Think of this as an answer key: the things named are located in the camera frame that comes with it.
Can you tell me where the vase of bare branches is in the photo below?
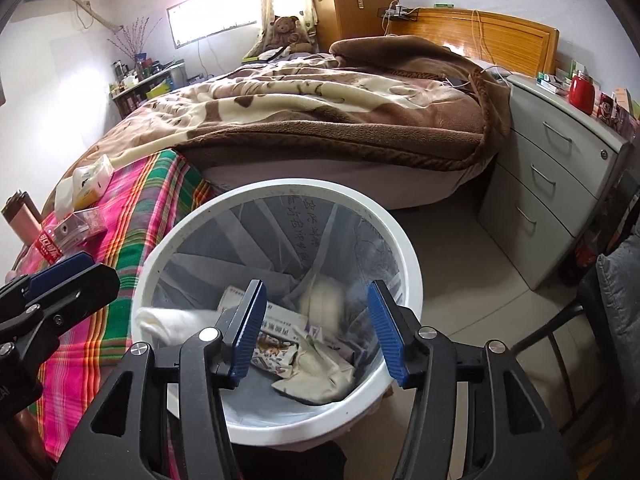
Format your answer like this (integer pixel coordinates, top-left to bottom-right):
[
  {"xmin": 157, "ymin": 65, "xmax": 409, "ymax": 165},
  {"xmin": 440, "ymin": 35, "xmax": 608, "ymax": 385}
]
[{"xmin": 107, "ymin": 17, "xmax": 161, "ymax": 68}]

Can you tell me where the air conditioner pipe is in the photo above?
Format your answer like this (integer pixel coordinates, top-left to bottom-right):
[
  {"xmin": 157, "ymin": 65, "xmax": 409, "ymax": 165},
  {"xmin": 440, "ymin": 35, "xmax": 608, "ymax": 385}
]
[{"xmin": 70, "ymin": 0, "xmax": 123, "ymax": 31}]

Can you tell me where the printed paper wrapper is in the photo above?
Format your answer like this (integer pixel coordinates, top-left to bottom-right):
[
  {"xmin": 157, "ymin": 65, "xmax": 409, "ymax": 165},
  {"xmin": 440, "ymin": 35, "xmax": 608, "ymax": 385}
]
[{"xmin": 250, "ymin": 332, "xmax": 301, "ymax": 378}]

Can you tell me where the pink mug brown lid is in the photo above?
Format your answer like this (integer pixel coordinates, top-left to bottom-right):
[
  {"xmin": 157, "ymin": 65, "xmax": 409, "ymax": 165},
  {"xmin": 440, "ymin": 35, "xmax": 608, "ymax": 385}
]
[{"xmin": 1, "ymin": 190, "xmax": 43, "ymax": 246}]

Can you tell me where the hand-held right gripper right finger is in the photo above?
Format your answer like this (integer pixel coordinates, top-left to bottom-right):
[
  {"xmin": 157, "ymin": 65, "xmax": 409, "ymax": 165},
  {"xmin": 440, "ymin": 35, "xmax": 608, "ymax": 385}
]
[{"xmin": 366, "ymin": 279, "xmax": 571, "ymax": 480}]

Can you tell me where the pink green plaid cloth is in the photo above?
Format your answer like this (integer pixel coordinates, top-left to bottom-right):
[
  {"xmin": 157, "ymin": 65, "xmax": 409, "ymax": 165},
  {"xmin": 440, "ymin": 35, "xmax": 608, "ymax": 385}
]
[{"xmin": 12, "ymin": 149, "xmax": 221, "ymax": 480}]

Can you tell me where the red jar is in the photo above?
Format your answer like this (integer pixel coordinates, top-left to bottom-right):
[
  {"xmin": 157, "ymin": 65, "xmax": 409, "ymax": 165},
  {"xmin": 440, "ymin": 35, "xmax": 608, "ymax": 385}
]
[{"xmin": 567, "ymin": 72, "xmax": 596, "ymax": 116}]

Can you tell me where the clear plastic bottle red label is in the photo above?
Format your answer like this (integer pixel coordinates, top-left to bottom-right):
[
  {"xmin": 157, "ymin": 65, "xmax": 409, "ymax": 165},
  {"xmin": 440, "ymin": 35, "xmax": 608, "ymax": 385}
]
[{"xmin": 36, "ymin": 228, "xmax": 68, "ymax": 263}]

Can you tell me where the wooden bed headboard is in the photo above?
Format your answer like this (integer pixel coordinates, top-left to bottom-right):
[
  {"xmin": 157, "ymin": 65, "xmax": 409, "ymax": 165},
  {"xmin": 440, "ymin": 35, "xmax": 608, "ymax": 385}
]
[{"xmin": 400, "ymin": 7, "xmax": 560, "ymax": 76}]

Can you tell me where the white charging cable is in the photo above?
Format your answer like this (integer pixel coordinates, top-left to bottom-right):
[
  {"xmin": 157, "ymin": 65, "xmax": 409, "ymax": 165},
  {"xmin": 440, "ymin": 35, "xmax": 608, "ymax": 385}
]
[{"xmin": 470, "ymin": 9, "xmax": 488, "ymax": 58}]

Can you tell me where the dark cluttered shelf unit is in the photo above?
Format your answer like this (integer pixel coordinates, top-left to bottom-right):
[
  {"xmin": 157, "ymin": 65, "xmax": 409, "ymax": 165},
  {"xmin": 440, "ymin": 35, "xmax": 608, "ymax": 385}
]
[{"xmin": 110, "ymin": 62, "xmax": 188, "ymax": 118}]

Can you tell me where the green white small box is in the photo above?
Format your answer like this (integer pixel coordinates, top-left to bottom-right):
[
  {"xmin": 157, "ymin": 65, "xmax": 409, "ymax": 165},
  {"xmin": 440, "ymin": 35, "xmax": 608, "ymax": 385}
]
[{"xmin": 537, "ymin": 72, "xmax": 571, "ymax": 93}]

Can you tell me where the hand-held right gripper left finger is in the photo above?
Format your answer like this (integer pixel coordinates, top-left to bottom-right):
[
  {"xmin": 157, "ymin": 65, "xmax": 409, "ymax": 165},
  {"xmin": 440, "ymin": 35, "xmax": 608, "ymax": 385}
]
[{"xmin": 52, "ymin": 279, "xmax": 268, "ymax": 480}]

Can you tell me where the mauve bed sheet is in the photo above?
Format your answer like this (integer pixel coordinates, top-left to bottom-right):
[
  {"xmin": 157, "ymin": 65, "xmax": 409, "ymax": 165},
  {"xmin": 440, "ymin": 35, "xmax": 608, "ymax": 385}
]
[{"xmin": 202, "ymin": 157, "xmax": 493, "ymax": 211}]

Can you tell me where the red printed packet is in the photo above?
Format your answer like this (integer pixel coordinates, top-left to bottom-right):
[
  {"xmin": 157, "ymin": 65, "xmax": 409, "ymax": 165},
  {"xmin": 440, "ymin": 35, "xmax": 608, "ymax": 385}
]
[{"xmin": 597, "ymin": 92, "xmax": 636, "ymax": 133}]

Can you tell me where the white purple medicine box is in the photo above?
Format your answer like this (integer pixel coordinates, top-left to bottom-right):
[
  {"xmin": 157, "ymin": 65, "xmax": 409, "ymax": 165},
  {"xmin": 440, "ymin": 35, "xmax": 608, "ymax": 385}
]
[{"xmin": 217, "ymin": 285, "xmax": 326, "ymax": 343}]

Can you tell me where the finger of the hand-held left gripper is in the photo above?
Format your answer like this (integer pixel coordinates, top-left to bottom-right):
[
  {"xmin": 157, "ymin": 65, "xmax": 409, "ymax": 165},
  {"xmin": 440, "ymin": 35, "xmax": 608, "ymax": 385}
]
[
  {"xmin": 0, "ymin": 253, "xmax": 95, "ymax": 311},
  {"xmin": 0, "ymin": 264, "xmax": 120, "ymax": 346}
]

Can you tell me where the cream paper bag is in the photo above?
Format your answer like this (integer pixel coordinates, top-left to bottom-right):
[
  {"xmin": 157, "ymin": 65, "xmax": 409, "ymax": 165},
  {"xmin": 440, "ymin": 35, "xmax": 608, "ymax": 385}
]
[{"xmin": 272, "ymin": 330, "xmax": 358, "ymax": 406}]

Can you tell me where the grey drawer nightstand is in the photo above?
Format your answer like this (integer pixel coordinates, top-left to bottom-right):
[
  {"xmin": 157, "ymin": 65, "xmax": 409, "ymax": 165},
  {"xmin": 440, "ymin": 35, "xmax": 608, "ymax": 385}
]
[{"xmin": 477, "ymin": 74, "xmax": 631, "ymax": 291}]

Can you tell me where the white round waste bin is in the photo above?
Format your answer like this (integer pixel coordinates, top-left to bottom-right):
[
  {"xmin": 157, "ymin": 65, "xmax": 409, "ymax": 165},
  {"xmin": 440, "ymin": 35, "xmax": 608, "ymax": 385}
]
[{"xmin": 129, "ymin": 178, "xmax": 425, "ymax": 461}]

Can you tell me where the white tissue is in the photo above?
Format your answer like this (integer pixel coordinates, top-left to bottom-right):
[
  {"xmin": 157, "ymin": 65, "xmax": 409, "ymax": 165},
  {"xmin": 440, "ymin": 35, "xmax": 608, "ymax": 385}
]
[{"xmin": 300, "ymin": 275, "xmax": 346, "ymax": 321}]

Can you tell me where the wooden wardrobe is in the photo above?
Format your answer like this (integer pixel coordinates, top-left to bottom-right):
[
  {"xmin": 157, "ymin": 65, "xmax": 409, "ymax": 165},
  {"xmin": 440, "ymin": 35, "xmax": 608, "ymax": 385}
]
[{"xmin": 305, "ymin": 0, "xmax": 400, "ymax": 53}]

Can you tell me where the small clear white box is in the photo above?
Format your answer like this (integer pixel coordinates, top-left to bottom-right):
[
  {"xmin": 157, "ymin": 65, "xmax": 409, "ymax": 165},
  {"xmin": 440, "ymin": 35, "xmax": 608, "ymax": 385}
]
[{"xmin": 52, "ymin": 207, "xmax": 108, "ymax": 247}]

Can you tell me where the brown teddy bear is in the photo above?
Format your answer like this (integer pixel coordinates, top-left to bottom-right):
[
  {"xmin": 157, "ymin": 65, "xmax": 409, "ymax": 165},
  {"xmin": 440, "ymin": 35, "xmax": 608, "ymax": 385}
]
[{"xmin": 267, "ymin": 15, "xmax": 313, "ymax": 53}]

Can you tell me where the barred window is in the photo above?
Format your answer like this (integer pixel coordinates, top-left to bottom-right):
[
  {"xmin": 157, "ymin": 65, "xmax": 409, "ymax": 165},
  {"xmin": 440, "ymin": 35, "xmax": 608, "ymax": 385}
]
[{"xmin": 166, "ymin": 0, "xmax": 261, "ymax": 50}]

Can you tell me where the headboard power strip shelf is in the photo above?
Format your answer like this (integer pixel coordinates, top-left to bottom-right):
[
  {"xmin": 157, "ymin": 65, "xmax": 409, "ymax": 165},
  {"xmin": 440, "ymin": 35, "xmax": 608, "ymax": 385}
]
[{"xmin": 377, "ymin": 2, "xmax": 418, "ymax": 23}]

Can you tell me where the white tissue pack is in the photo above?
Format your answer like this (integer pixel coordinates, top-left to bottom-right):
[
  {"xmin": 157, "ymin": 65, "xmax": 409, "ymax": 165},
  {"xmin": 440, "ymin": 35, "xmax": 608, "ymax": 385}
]
[{"xmin": 54, "ymin": 154, "xmax": 115, "ymax": 211}]

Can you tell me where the brown cream blanket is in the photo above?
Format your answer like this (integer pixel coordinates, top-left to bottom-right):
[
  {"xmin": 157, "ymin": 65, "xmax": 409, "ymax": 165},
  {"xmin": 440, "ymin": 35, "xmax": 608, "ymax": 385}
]
[{"xmin": 42, "ymin": 35, "xmax": 513, "ymax": 196}]

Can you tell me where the grey cushioned chair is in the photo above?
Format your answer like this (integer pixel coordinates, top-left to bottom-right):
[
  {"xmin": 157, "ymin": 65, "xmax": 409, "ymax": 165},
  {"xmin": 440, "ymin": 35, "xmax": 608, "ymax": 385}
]
[{"xmin": 510, "ymin": 240, "xmax": 640, "ymax": 461}]

